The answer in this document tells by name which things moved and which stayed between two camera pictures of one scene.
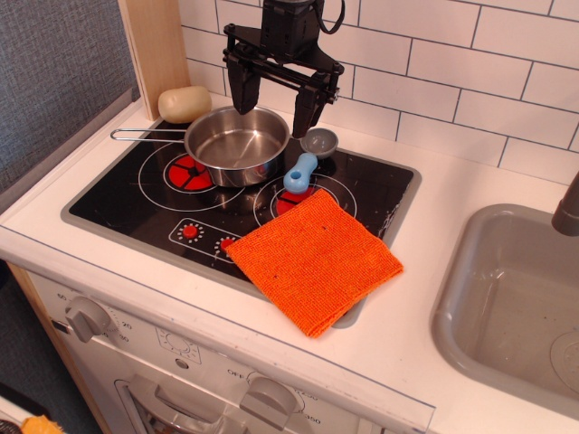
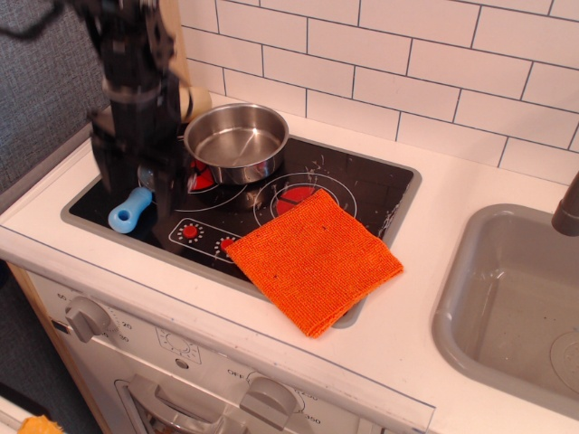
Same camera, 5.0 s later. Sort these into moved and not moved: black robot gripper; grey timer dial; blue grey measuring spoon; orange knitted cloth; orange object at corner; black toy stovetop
Moved: black robot gripper; blue grey measuring spoon
Not moved: orange object at corner; grey timer dial; black toy stovetop; orange knitted cloth
